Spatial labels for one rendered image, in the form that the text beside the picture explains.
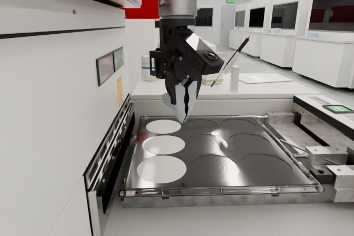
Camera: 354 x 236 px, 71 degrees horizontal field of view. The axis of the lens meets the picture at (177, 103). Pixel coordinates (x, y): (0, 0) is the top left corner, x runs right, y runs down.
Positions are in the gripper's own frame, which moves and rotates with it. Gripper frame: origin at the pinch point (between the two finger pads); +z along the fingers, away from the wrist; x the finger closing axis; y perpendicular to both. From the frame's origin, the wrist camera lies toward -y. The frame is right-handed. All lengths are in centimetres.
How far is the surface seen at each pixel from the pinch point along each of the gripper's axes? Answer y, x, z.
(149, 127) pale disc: 18.1, -3.5, 8.9
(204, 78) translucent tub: 24.8, -33.6, 0.3
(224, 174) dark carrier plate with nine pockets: -10.6, -0.7, 9.2
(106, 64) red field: 9.0, 12.5, -11.7
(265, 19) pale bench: 412, -764, -34
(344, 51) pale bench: 93, -471, 28
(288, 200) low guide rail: -19.2, -11.8, 16.3
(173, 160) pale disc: -0.1, 3.5, 9.1
